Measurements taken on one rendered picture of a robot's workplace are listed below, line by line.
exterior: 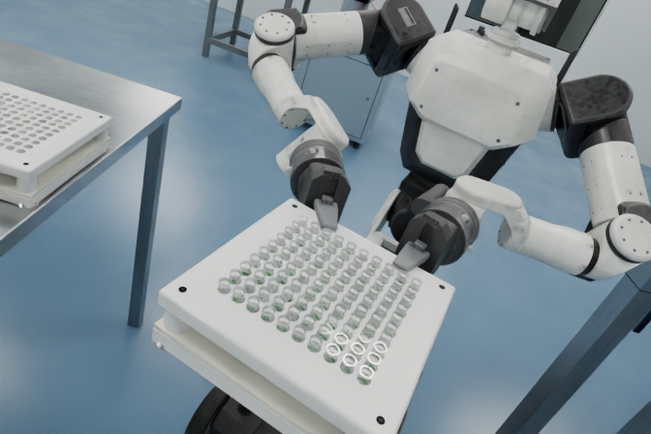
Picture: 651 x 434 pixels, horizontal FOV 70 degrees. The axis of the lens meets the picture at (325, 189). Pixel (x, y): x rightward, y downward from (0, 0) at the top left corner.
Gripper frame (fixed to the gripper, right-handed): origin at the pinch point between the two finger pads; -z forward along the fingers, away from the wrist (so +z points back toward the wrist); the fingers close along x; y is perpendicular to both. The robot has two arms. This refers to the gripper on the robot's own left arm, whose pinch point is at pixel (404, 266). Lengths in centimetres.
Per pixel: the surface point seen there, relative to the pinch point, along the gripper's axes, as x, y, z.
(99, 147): 15, 63, -1
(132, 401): 104, 58, 13
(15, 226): 18, 51, -22
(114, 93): 17, 88, 19
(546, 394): 54, -36, 68
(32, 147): 11, 60, -14
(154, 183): 43, 80, 29
